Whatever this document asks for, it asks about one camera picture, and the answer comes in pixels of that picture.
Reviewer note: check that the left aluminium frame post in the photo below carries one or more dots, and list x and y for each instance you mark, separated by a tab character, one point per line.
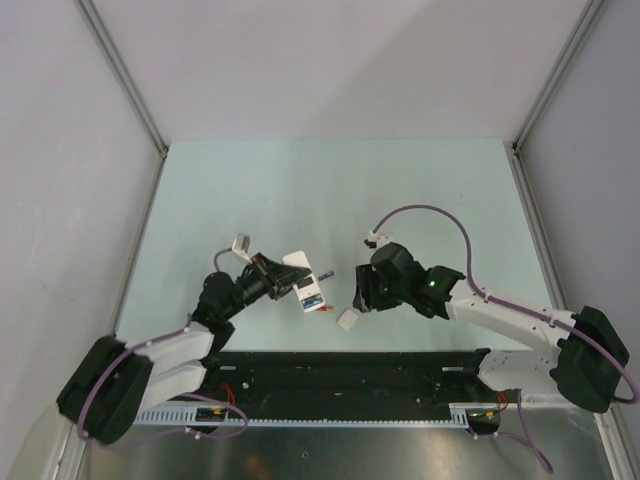
103	39

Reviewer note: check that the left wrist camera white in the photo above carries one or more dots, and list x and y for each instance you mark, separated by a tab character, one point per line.
240	248

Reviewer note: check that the white battery cover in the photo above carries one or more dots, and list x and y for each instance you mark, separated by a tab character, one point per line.
347	319

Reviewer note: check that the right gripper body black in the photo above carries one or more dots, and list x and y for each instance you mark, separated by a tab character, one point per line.
382	295

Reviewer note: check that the grey slotted cable duct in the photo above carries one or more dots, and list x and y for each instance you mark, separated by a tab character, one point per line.
456	415

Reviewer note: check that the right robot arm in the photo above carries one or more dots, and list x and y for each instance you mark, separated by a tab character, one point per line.
579	355

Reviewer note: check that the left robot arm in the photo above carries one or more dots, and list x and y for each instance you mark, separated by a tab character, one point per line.
117	381

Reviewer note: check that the right aluminium frame post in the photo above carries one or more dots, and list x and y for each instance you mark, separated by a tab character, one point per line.
575	43

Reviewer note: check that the aluminium frame post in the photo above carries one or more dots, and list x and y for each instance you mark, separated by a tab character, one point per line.
575	43
103	39

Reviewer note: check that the white remote control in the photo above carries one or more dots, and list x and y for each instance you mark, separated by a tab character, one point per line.
309	287

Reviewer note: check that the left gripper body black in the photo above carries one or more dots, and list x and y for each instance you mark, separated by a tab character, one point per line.
261	279

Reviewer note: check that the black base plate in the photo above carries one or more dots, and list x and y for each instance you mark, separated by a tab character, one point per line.
346	383

